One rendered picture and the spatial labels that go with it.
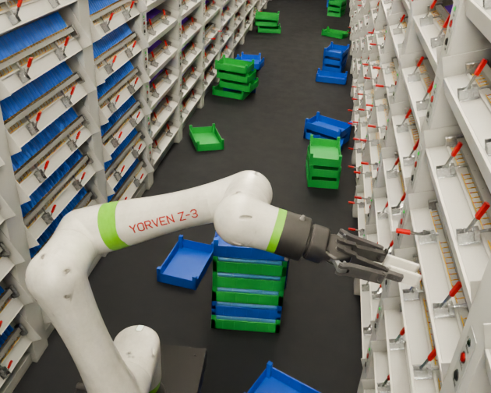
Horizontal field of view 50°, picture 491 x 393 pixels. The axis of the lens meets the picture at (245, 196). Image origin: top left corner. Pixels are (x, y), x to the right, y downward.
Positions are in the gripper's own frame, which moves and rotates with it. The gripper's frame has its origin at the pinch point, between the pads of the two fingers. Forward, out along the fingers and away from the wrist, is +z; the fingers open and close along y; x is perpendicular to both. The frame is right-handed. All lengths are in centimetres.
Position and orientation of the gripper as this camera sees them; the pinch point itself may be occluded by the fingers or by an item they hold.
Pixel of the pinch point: (401, 270)
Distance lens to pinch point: 112.8
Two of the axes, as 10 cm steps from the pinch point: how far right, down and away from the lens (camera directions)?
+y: -1.6, 5.0, -8.5
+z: 9.5, 3.0, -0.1
